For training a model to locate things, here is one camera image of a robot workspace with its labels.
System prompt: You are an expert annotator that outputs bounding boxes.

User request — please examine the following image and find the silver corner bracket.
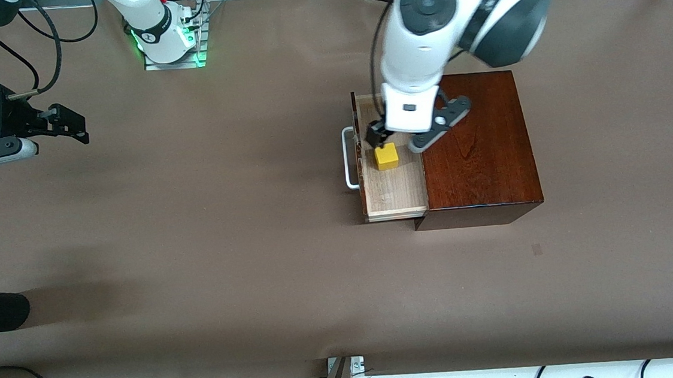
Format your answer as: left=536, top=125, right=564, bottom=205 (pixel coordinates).
left=326, top=355, right=366, bottom=377

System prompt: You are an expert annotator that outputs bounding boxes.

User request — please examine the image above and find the dark brown wooden cabinet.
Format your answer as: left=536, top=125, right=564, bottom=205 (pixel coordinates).
left=403, top=68, right=547, bottom=232

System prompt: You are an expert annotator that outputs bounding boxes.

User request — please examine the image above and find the light wood drawer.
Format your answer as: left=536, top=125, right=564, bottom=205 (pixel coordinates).
left=350, top=86, right=431, bottom=223

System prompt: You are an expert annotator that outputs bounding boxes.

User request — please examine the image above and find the yellow cube block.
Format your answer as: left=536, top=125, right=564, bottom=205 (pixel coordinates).
left=372, top=141, right=401, bottom=172

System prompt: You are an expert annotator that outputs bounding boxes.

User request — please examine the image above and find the white metal drawer handle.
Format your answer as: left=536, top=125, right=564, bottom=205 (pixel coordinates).
left=341, top=126, right=362, bottom=190

